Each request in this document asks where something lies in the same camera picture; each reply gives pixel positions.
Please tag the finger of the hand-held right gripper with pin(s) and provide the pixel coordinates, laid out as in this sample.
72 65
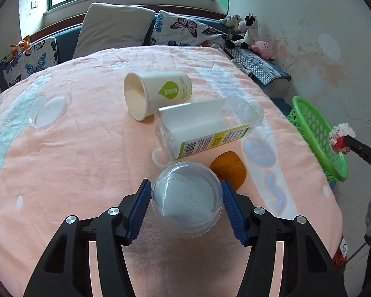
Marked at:
361 150

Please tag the blue grey patterned towel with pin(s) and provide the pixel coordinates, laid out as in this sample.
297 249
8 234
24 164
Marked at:
259 66

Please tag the clear plastic lid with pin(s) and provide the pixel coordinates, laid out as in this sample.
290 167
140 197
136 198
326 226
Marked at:
49 111

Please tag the large butterfly print pillow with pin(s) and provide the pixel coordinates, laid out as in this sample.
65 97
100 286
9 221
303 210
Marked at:
185 27

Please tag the red white wrapper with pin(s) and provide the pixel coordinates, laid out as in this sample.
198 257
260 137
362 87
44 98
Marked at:
340 136

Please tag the grey pillow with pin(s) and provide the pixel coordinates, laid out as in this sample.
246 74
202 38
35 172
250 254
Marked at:
111 27

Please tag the orange round fruit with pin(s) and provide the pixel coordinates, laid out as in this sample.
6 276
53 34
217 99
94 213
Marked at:
230 167

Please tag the small butterfly print pillow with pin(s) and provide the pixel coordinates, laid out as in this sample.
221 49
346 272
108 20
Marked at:
31 62

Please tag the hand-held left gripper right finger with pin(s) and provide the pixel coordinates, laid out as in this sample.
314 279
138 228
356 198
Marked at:
233 210

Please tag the grey plush toy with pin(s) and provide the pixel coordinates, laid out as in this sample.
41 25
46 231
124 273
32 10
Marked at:
228 23

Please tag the clear plastic cup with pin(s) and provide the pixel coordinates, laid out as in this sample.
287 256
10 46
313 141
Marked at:
185 204

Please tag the green plastic basket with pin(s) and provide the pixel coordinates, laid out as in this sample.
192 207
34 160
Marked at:
312 130

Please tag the dark blue headboard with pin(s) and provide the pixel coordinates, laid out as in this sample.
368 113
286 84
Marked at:
66 37

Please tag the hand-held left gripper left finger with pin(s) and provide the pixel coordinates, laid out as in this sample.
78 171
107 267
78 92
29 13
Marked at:
139 210

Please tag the white wall socket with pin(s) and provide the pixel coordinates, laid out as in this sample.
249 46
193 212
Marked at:
34 5

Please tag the orange fox plush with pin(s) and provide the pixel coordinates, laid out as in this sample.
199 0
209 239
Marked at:
21 45

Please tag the clear labelled plastic container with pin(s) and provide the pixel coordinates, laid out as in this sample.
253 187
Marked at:
198 123

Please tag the black white cow plush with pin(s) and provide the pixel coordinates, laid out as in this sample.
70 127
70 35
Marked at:
245 31

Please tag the pink round plush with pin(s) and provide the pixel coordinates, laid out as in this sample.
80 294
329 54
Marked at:
262 49

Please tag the white paper cup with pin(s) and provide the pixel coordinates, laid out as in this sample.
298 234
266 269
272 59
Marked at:
167 86

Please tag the pink flower blanket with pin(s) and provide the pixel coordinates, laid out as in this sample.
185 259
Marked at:
80 161

